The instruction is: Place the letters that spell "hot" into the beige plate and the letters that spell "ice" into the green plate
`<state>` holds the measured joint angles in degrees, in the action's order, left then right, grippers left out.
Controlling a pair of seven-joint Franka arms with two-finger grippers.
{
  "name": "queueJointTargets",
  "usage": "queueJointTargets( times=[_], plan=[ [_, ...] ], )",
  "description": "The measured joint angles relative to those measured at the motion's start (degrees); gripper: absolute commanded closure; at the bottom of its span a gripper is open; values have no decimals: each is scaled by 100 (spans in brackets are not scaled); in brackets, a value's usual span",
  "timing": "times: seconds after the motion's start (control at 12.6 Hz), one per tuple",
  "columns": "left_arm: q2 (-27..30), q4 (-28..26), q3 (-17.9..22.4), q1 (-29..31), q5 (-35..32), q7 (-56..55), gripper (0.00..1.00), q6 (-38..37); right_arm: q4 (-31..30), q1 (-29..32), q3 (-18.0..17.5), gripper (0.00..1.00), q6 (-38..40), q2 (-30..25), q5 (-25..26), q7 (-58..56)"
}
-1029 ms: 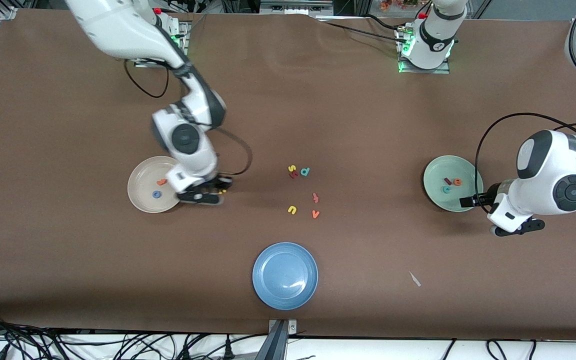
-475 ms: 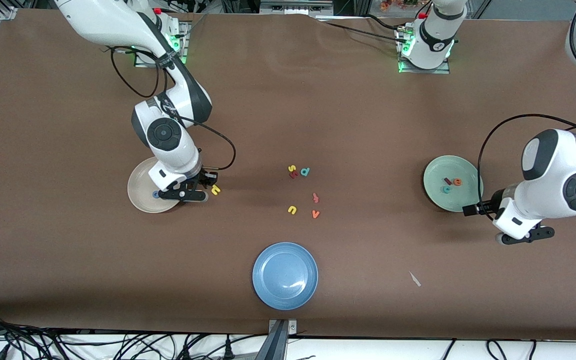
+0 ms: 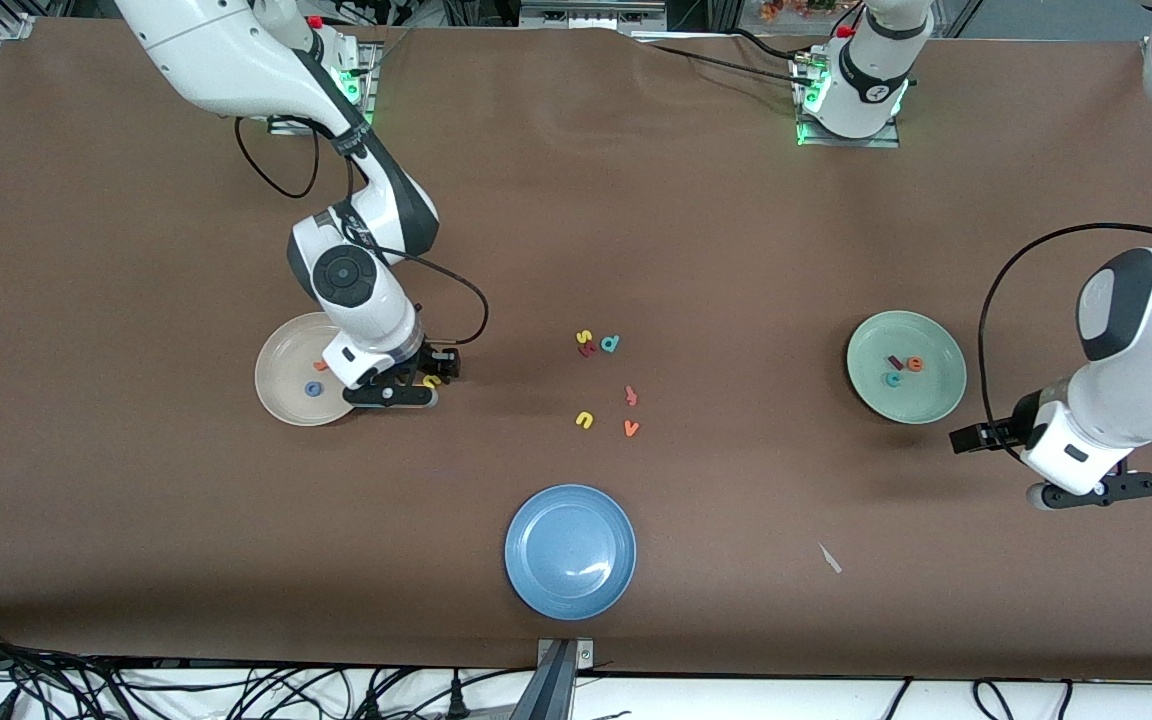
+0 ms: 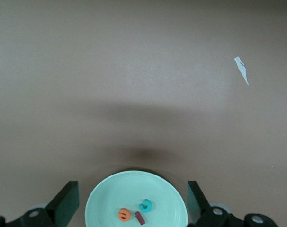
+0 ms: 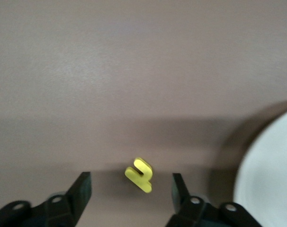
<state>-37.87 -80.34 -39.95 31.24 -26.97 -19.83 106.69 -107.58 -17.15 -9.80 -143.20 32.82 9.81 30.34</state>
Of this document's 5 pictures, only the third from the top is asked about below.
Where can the beige brown plate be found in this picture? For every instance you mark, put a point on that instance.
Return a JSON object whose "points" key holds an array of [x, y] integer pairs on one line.
{"points": [[286, 385]]}

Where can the brown table cover sheet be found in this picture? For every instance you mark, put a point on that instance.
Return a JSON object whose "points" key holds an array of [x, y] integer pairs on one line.
{"points": [[616, 150]]}

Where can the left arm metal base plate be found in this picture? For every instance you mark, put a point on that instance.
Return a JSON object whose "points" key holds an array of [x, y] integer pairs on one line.
{"points": [[886, 141]]}

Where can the grey metal box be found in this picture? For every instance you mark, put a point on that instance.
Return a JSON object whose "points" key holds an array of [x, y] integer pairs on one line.
{"points": [[586, 15]]}

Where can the white paper scrap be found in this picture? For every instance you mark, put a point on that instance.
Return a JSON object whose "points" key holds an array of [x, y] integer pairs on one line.
{"points": [[829, 558]]}

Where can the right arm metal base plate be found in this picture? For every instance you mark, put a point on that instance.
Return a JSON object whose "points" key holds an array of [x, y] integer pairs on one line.
{"points": [[368, 80]]}

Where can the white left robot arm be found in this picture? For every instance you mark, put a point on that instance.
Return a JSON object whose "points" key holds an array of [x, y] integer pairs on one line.
{"points": [[866, 75]]}

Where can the grey metal camera bracket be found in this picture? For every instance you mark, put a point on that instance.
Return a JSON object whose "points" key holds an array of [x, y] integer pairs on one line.
{"points": [[556, 680]]}

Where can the green plate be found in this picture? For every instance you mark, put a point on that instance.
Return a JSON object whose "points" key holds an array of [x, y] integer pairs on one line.
{"points": [[926, 400]]}

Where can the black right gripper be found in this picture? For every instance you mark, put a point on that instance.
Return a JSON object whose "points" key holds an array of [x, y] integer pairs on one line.
{"points": [[432, 361]]}

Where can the yellow letter u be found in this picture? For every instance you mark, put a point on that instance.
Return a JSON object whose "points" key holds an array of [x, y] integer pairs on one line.
{"points": [[587, 424]]}

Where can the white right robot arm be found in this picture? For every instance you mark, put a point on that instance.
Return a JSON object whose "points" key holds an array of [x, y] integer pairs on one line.
{"points": [[216, 50]]}

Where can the blue plate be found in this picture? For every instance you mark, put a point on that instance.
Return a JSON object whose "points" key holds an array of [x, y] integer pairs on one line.
{"points": [[570, 552]]}

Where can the orange leafy object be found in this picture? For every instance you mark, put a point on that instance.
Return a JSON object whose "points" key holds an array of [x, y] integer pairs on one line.
{"points": [[786, 10]]}

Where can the teal letter d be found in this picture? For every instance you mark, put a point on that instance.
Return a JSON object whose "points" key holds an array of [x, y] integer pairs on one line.
{"points": [[616, 342]]}

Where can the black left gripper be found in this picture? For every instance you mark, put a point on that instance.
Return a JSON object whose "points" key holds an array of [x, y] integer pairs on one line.
{"points": [[1018, 425]]}

